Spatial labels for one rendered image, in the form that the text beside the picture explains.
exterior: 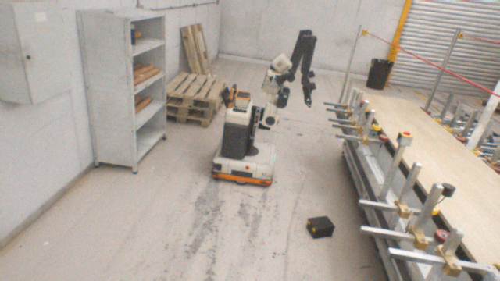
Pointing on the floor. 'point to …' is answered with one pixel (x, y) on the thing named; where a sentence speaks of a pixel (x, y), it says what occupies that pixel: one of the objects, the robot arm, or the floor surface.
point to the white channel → (484, 119)
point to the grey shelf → (120, 147)
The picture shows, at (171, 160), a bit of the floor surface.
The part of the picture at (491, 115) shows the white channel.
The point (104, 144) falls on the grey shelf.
